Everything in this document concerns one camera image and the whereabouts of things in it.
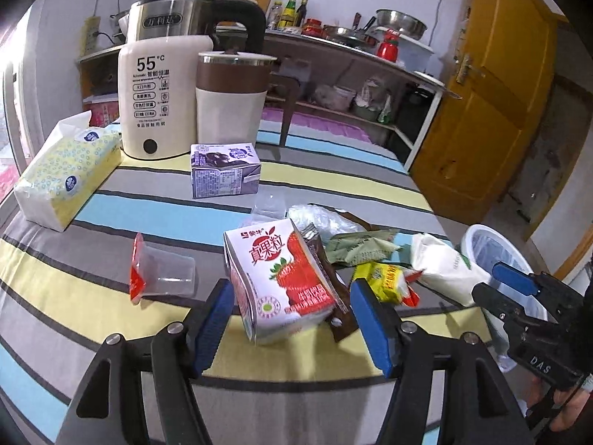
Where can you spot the green wrapper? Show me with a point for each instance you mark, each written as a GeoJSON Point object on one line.
{"type": "Point", "coordinates": [356, 248]}

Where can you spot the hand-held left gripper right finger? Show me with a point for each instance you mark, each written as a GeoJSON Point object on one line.
{"type": "Point", "coordinates": [370, 320]}

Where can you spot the small clear plastic cup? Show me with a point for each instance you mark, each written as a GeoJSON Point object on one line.
{"type": "Point", "coordinates": [268, 208]}

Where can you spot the strawberry milk carton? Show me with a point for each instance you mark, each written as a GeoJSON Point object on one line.
{"type": "Point", "coordinates": [273, 278]}

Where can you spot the yellow wooden door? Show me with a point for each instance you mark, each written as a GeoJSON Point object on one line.
{"type": "Point", "coordinates": [491, 102]}

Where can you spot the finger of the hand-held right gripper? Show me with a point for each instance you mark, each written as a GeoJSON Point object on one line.
{"type": "Point", "coordinates": [514, 278]}
{"type": "Point", "coordinates": [491, 299]}

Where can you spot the yellow snack wrapper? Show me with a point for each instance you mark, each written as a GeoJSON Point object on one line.
{"type": "Point", "coordinates": [384, 280]}

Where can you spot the cream electric kettle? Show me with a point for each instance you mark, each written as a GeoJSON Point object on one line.
{"type": "Point", "coordinates": [148, 102]}

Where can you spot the purple milk carton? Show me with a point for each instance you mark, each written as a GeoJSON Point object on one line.
{"type": "Point", "coordinates": [222, 171]}

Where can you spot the green packet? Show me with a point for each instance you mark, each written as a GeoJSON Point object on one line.
{"type": "Point", "coordinates": [385, 110]}

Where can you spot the white plastic container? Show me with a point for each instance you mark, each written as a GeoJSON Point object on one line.
{"type": "Point", "coordinates": [417, 53]}

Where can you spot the clear plastic bag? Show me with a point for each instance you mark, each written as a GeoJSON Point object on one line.
{"type": "Point", "coordinates": [319, 220]}

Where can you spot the dark sauce bottle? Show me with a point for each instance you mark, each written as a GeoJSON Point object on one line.
{"type": "Point", "coordinates": [302, 11]}

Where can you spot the white packet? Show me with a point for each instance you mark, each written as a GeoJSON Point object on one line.
{"type": "Point", "coordinates": [440, 264]}

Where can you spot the green bottle yellow label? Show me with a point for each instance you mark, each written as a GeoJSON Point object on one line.
{"type": "Point", "coordinates": [288, 11]}

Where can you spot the brown white soy milk maker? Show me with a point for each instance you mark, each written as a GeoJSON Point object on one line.
{"type": "Point", "coordinates": [227, 116]}

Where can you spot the white plastic bucket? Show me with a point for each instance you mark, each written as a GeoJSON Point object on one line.
{"type": "Point", "coordinates": [344, 98]}

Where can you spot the yellow tissue pack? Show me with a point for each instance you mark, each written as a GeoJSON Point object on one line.
{"type": "Point", "coordinates": [65, 171]}

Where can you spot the brown wrapper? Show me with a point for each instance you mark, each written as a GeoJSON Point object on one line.
{"type": "Point", "coordinates": [340, 301]}
{"type": "Point", "coordinates": [359, 223]}

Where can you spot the red plastic bottle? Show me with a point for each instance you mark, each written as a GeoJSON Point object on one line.
{"type": "Point", "coordinates": [388, 48]}

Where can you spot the storage box with pink lid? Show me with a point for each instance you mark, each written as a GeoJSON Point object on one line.
{"type": "Point", "coordinates": [319, 125]}

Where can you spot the yellow power strip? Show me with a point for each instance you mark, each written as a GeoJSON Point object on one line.
{"type": "Point", "coordinates": [91, 35]}

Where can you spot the large steel bowl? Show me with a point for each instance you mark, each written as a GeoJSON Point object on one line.
{"type": "Point", "coordinates": [400, 21]}

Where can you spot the green bowl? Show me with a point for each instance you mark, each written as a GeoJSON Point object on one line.
{"type": "Point", "coordinates": [366, 112]}

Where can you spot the red jar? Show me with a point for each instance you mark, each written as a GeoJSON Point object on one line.
{"type": "Point", "coordinates": [313, 28]}

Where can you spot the crumpled plastic bags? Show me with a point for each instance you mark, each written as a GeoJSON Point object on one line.
{"type": "Point", "coordinates": [324, 96]}

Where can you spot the dark wooden chair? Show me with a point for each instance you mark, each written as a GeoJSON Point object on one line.
{"type": "Point", "coordinates": [289, 102]}

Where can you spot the white round trash bin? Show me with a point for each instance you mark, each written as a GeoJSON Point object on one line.
{"type": "Point", "coordinates": [484, 228]}

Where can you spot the white kitchen shelf unit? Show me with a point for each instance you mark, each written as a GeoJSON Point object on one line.
{"type": "Point", "coordinates": [324, 53]}

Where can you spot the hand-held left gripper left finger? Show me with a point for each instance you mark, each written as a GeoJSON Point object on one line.
{"type": "Point", "coordinates": [215, 320]}

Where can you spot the person's right hand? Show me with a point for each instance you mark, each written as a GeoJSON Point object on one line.
{"type": "Point", "coordinates": [572, 408]}

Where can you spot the clear jelly cup red lid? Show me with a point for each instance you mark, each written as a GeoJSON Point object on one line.
{"type": "Point", "coordinates": [171, 273]}

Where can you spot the shallow steel pan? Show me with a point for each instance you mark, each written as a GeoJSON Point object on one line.
{"type": "Point", "coordinates": [345, 35]}

